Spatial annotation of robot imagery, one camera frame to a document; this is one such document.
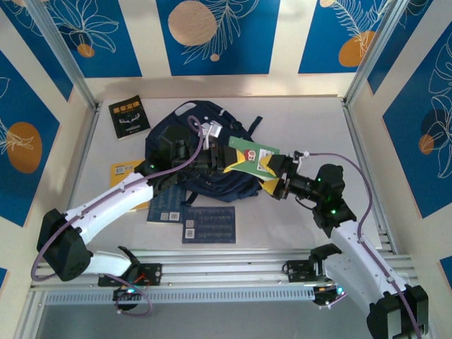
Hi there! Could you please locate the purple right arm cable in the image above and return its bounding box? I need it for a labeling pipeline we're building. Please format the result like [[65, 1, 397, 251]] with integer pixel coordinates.
[[305, 151, 424, 339]]

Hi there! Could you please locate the navy blue backpack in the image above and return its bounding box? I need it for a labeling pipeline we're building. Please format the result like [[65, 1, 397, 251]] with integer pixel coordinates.
[[144, 100, 264, 208]]

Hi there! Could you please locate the yellow book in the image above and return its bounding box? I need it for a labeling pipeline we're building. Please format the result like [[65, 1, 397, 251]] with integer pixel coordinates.
[[110, 159, 151, 213]]

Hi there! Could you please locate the green notebook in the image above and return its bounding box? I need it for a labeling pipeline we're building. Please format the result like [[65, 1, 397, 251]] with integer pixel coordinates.
[[227, 136, 282, 177]]

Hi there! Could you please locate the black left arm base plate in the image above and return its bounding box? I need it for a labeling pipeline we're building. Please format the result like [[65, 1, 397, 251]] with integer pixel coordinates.
[[97, 263, 163, 287]]

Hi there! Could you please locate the grey slotted cable duct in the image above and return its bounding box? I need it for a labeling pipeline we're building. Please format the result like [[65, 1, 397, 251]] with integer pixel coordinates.
[[44, 289, 317, 305]]

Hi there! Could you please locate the aluminium table side rail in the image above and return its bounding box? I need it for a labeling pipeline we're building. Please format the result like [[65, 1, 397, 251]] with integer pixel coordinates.
[[341, 100, 398, 254], [51, 100, 105, 262]]

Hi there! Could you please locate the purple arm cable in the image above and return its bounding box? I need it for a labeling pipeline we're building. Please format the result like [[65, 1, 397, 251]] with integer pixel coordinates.
[[305, 151, 424, 339], [30, 114, 206, 316]]

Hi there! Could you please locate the black book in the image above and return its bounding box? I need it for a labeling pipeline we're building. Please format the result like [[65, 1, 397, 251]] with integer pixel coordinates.
[[107, 94, 152, 141]]

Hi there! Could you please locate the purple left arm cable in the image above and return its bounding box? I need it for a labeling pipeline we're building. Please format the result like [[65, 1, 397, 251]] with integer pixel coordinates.
[[30, 114, 206, 316]]

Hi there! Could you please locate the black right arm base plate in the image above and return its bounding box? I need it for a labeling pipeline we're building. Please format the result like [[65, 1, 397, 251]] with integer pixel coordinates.
[[285, 259, 319, 283]]

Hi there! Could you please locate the aluminium mounting rail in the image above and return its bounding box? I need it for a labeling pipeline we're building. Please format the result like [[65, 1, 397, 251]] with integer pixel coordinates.
[[30, 249, 420, 292]]

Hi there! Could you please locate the aluminium frame post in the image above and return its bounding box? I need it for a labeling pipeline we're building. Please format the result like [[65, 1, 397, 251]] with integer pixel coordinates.
[[342, 0, 417, 107], [26, 0, 100, 110]]

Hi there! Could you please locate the thin dark blue booklet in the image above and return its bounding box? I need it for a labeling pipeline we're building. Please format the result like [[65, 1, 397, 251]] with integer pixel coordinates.
[[182, 206, 237, 244]]

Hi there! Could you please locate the thick blue book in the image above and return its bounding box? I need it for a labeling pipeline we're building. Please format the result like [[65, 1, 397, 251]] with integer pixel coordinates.
[[146, 185, 188, 225]]

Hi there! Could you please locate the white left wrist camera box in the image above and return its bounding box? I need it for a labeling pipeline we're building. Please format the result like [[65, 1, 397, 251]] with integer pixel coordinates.
[[201, 121, 222, 139]]

